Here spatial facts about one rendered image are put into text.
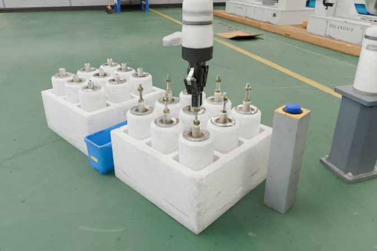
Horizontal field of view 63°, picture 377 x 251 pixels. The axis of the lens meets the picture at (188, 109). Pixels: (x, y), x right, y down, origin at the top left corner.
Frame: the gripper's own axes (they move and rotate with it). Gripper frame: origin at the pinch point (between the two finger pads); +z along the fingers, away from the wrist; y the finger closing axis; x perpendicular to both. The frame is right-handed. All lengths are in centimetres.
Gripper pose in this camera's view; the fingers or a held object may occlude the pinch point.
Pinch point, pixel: (196, 100)
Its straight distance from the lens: 79.4
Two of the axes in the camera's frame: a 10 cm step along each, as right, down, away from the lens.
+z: 0.0, 9.2, 4.0
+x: -9.4, -1.3, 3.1
